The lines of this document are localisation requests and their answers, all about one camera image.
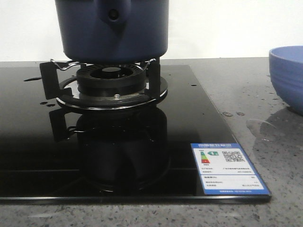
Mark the blue ceramic bowl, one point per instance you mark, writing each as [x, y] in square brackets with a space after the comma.
[286, 73]

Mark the dark blue pot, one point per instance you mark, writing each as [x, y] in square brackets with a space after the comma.
[113, 31]

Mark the right black gas burner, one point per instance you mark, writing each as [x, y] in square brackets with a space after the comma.
[108, 103]

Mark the black glass gas stove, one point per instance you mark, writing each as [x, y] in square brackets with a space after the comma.
[51, 155]

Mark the blue energy label sticker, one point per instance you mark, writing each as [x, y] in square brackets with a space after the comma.
[225, 169]

